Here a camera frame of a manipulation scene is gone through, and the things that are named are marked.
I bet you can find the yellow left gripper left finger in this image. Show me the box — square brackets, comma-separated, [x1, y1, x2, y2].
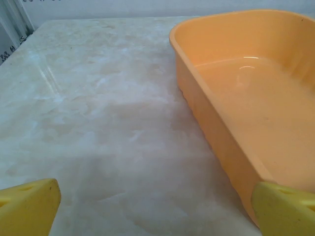
[0, 178, 62, 236]

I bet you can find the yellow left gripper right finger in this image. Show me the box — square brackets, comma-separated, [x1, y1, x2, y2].
[250, 181, 315, 236]

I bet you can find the orange plastic container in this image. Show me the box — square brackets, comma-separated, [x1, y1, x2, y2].
[169, 9, 315, 228]

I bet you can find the left aluminium corner post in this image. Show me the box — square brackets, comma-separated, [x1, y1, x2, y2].
[0, 0, 37, 50]

